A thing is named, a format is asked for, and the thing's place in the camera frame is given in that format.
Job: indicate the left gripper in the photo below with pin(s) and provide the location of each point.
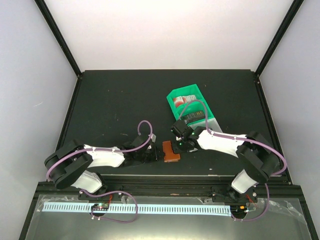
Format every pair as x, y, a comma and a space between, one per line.
156, 156

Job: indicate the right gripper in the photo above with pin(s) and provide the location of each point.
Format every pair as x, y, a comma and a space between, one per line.
189, 149

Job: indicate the brown leather card holder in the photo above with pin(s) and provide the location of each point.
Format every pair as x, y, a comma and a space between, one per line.
169, 155

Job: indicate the white bin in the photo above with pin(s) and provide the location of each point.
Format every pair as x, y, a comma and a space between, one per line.
212, 124

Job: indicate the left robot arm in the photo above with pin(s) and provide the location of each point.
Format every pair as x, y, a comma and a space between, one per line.
69, 166

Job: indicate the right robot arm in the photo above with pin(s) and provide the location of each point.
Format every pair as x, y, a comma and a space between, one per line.
258, 159

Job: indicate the black cards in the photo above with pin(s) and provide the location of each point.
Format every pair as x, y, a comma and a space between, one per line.
193, 117

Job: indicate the red white cards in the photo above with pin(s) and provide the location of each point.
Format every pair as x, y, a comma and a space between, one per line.
180, 100

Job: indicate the green middle bin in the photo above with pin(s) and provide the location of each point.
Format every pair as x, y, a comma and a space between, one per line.
193, 106

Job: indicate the green bin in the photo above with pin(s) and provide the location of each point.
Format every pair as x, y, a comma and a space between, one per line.
193, 106
183, 95

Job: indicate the green upper bin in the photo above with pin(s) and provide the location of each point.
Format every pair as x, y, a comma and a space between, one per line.
183, 95

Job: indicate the left circuit board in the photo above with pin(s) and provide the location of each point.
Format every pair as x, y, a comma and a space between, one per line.
100, 207

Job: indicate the circuit board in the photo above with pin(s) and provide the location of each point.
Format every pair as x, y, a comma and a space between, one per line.
243, 209
100, 207

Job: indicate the right circuit board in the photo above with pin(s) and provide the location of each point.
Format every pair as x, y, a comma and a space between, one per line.
243, 209

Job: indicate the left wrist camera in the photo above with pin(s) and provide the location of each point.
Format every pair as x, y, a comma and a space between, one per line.
151, 141

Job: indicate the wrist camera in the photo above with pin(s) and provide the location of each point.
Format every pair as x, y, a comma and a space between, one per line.
176, 131
151, 141

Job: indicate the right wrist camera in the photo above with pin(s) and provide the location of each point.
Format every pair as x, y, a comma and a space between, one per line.
176, 131

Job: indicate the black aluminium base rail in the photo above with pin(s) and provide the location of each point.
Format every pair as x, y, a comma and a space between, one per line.
216, 188

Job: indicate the white slotted cable duct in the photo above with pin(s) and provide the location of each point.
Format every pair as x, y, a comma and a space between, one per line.
155, 209

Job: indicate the right black frame post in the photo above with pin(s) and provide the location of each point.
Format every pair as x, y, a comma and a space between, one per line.
282, 29

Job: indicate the black frame post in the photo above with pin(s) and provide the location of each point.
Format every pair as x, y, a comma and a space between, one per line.
282, 29
49, 19

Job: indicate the left black frame post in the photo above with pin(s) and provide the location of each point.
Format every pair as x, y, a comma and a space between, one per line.
49, 19

